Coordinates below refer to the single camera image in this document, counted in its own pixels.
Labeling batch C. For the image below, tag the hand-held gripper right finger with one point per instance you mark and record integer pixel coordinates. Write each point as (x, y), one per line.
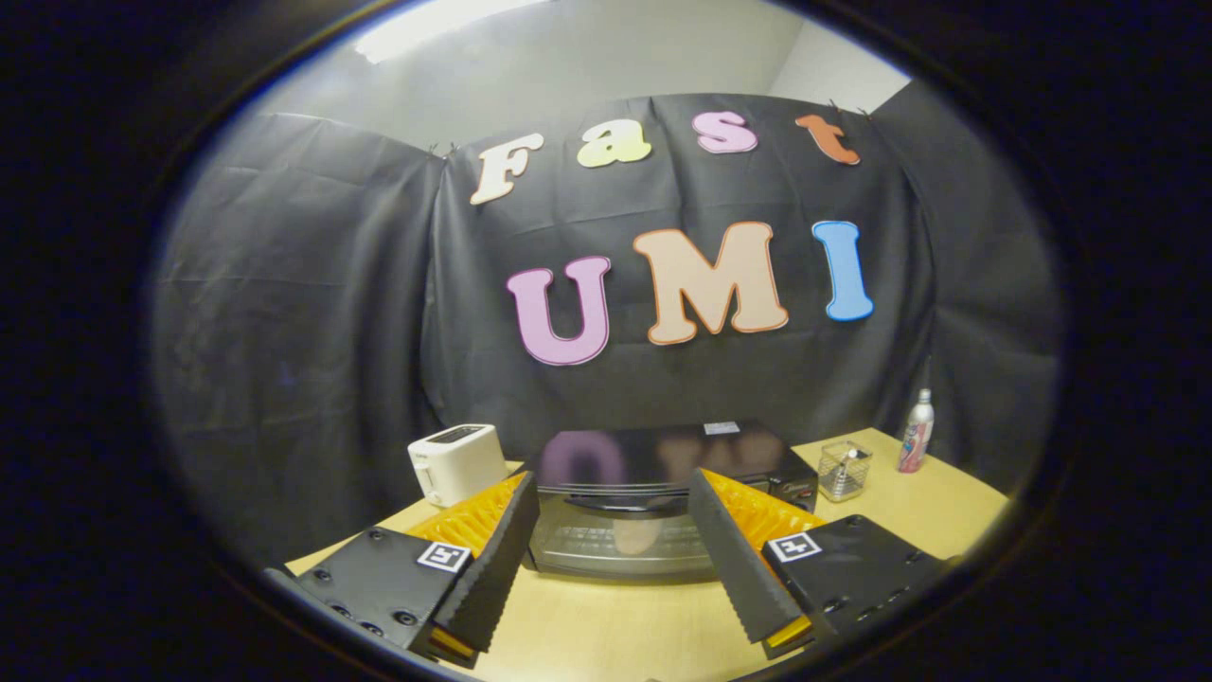
(734, 568)

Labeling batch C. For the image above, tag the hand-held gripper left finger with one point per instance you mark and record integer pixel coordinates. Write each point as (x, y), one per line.
(497, 568)

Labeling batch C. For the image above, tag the white and pink spray bottle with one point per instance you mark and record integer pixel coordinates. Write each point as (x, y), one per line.
(916, 436)

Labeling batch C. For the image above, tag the white bread toaster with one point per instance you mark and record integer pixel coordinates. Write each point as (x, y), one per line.
(459, 464)

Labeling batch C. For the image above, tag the black backdrop cloth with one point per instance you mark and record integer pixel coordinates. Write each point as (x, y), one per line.
(303, 284)

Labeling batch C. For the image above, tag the round sugared bread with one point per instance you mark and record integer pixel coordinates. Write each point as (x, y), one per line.
(636, 536)

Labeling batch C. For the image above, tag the black toaster oven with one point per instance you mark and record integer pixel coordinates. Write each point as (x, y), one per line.
(653, 455)

